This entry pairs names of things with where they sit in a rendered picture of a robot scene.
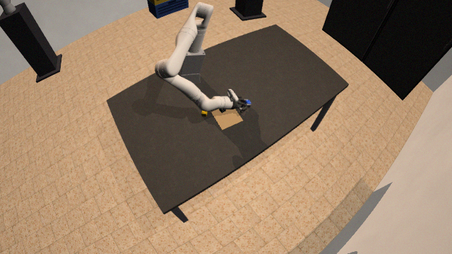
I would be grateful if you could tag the tan square mat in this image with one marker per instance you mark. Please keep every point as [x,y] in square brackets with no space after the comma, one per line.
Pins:
[226,119]

